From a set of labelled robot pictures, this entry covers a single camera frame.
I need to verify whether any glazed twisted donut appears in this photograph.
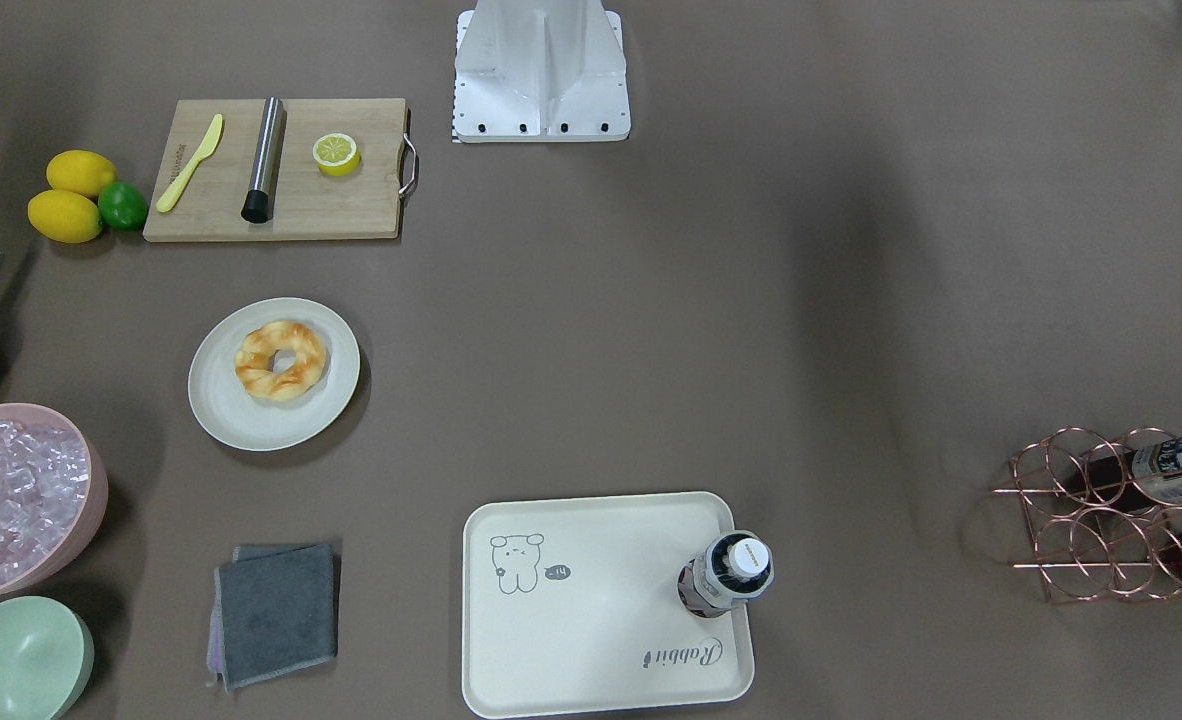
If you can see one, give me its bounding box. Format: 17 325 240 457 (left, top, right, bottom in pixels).
233 320 329 402

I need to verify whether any white round plate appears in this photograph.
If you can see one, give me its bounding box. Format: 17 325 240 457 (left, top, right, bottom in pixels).
188 297 361 452

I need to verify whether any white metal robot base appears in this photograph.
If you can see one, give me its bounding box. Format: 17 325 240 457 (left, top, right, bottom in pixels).
452 1 632 143

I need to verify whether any cream rabbit tray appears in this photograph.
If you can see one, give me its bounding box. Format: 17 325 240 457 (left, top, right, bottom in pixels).
460 491 755 719

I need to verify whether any bottle with white cap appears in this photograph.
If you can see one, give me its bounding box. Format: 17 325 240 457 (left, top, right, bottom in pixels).
677 530 774 618

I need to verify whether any halved lemon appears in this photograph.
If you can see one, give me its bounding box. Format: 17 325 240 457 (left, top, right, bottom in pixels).
311 132 362 177

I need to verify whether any wooden cutting board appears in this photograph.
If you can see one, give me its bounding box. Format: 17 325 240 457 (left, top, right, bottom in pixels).
143 97 416 244

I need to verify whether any steel cylinder black tip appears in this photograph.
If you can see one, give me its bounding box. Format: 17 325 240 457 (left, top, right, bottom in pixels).
240 96 288 225

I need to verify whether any folded grey cloth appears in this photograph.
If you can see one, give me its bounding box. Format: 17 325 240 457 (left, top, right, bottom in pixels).
206 543 339 693

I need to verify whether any yellow plastic knife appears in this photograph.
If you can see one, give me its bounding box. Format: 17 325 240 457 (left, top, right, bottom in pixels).
155 113 225 214

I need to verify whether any green lime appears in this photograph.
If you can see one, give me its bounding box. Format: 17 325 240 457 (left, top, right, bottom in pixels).
96 181 149 231

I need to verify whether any upper whole yellow lemon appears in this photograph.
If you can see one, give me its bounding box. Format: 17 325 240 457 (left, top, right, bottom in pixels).
44 149 117 200

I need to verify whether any whole yellow lemon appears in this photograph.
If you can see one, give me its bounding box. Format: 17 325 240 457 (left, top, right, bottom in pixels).
44 149 117 200
27 190 103 244

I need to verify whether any lower whole yellow lemon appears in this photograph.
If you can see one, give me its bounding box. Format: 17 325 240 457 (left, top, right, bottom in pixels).
27 190 103 244

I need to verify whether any pink ice bucket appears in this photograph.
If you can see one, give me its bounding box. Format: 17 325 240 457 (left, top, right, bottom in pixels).
0 404 108 593

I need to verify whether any upper wine bottle in rack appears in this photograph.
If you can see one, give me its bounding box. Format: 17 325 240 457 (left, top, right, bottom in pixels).
1058 436 1182 512

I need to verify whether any pale green bowl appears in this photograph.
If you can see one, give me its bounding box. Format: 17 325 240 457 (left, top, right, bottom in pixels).
0 596 96 719

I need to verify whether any copper wire wine rack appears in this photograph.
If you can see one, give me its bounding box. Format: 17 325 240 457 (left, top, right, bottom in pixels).
991 427 1182 603

